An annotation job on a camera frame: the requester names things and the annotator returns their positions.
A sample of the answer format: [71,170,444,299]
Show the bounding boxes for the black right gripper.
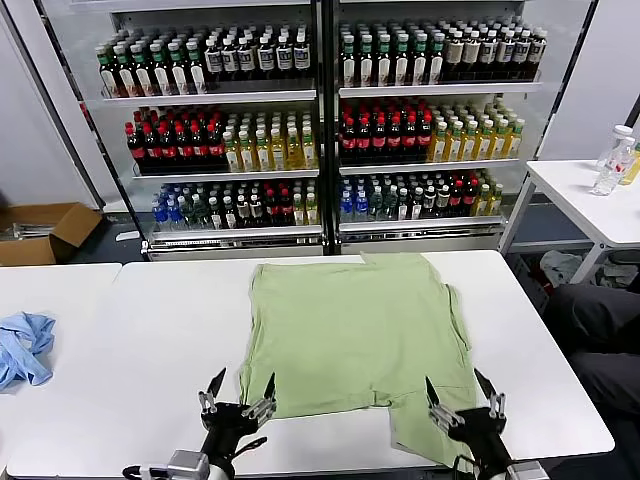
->
[424,368,514,467]

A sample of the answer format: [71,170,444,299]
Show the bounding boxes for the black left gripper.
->
[197,367,278,469]

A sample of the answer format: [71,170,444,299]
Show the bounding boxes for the light green t-shirt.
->
[237,252,480,464]

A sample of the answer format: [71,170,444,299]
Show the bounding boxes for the black plastic mesh crate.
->
[512,253,554,316]

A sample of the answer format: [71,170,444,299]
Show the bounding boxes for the dark trousered person leg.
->
[543,282,640,357]
[568,349,640,437]

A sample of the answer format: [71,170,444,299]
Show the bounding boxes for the pale grey-green cloth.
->
[539,249,586,287]

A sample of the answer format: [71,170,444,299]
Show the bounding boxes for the grey cloth pile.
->
[602,259,640,289]

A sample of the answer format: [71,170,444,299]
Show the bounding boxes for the light blue crumpled cloth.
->
[0,311,57,394]

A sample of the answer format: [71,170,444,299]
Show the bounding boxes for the white side table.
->
[498,158,640,286]

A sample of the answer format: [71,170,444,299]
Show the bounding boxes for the brown cardboard box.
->
[0,201,105,266]

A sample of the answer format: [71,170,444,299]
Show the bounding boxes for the clear bottle red label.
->
[592,138,636,196]

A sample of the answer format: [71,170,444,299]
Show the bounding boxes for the yellow drink bottle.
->
[618,142,640,187]

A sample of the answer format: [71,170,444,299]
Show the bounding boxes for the white beverage display shelf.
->
[322,0,551,256]
[94,0,326,261]

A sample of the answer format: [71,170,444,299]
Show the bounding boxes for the clear bottle white cap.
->
[595,124,635,172]

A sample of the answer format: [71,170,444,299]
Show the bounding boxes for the green cap tea bottle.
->
[130,43,153,97]
[186,40,208,95]
[95,45,117,98]
[411,32,429,86]
[428,32,446,85]
[375,33,393,87]
[393,32,411,87]
[340,33,358,88]
[358,33,376,88]
[149,42,172,96]
[113,43,135,98]
[167,41,190,96]

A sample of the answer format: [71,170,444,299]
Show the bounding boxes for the dark bottle white blue label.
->
[237,34,255,82]
[292,30,311,80]
[529,27,549,79]
[479,29,498,81]
[513,28,531,80]
[275,32,294,81]
[496,28,515,80]
[221,34,238,83]
[256,33,275,81]
[205,35,223,84]

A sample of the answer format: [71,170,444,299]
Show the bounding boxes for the dark bottle beige label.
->
[445,30,464,81]
[462,29,481,81]

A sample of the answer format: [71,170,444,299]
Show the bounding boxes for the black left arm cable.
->
[233,436,269,461]

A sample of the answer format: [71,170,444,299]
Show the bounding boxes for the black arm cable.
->
[452,453,476,480]
[233,436,269,461]

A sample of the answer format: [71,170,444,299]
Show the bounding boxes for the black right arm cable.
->
[452,453,476,480]

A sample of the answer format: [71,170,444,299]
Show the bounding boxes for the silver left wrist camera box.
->
[166,449,210,480]

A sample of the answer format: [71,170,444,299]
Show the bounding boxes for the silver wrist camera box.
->
[503,459,551,480]
[166,449,210,480]

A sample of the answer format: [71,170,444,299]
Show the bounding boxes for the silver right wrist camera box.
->
[503,459,551,480]

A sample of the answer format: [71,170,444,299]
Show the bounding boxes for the glass door black frame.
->
[0,0,151,251]
[498,0,601,254]

